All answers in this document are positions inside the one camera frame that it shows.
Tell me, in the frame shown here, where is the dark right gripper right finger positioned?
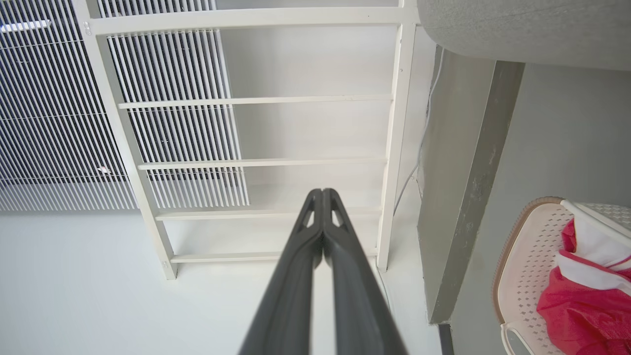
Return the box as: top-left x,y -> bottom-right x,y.
323,188 -> 409,355

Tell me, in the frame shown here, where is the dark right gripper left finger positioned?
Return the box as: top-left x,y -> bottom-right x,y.
239,188 -> 324,355

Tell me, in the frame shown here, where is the white perforated plastic laundry basket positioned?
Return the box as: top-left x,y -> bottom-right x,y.
492,196 -> 631,355

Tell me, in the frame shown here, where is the black baseboard strip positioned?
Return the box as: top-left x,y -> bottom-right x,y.
437,322 -> 455,355

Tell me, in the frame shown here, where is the raised grey concrete step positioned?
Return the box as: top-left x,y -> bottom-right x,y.
417,44 -> 526,325

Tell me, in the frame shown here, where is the white slatted vent panel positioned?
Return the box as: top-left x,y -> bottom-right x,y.
105,30 -> 251,209

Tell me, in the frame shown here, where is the red and white garment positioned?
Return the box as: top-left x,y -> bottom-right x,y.
536,211 -> 631,355

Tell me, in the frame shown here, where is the white wooden railing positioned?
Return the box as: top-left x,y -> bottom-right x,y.
73,0 -> 421,282

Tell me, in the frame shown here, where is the dark slatted ceiling grille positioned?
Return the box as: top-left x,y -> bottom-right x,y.
0,0 -> 217,213

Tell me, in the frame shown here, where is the grey fabric sofa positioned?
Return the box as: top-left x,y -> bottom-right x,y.
417,0 -> 631,72

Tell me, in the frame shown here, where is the light grey floor cable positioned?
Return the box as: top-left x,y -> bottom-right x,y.
392,48 -> 445,217

